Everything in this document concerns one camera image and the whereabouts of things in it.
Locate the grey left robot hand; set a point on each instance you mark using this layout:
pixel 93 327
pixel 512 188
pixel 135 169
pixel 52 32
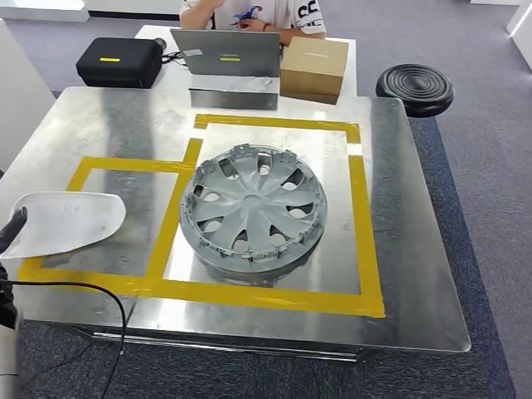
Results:
pixel 12 228

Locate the white curved panel part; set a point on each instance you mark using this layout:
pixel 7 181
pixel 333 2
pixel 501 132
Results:
pixel 62 223

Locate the steel workbench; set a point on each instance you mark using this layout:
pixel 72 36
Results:
pixel 416 220

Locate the white panel cabinet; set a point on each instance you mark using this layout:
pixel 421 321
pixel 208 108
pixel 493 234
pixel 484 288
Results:
pixel 20 99

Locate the black zip case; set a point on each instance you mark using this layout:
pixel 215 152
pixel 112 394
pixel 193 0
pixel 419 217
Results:
pixel 121 66

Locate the white low platform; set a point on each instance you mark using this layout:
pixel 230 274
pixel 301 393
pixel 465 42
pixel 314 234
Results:
pixel 41 10

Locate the white desk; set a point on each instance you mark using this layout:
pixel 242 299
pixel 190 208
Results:
pixel 174 77

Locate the grey wheel hubcap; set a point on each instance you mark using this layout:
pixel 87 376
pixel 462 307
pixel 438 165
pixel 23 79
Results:
pixel 249 215

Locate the grey laptop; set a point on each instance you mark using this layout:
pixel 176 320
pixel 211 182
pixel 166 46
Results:
pixel 229 52

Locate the person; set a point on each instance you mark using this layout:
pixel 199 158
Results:
pixel 266 11

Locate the brown cardboard box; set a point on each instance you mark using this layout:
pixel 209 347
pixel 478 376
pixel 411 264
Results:
pixel 314 69

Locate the black round stool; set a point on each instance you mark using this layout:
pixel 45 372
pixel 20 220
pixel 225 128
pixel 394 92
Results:
pixel 416 88

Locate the white block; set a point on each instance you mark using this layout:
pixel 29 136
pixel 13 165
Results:
pixel 523 38

